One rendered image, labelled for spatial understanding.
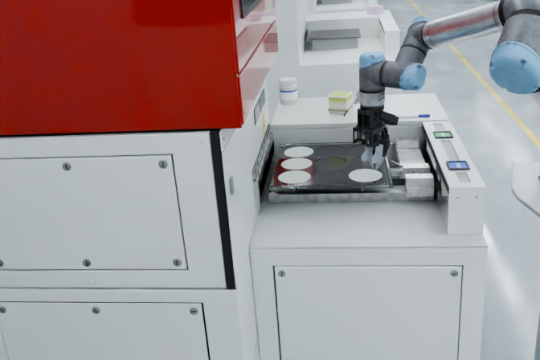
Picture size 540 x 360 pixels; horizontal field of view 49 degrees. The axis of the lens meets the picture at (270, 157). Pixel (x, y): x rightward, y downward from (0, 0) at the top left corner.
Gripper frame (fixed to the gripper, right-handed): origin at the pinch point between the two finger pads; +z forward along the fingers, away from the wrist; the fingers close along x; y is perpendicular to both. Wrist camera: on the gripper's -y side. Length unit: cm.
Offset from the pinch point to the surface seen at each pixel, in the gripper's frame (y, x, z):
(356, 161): -2.0, -9.0, 1.4
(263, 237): 42.5, -8.8, 9.2
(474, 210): 8.2, 35.9, 2.0
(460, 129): -284, -110, 91
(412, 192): 2.6, 14.3, 4.7
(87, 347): 89, -29, 27
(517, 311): -79, 19, 91
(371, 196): 6.9, 2.8, 7.4
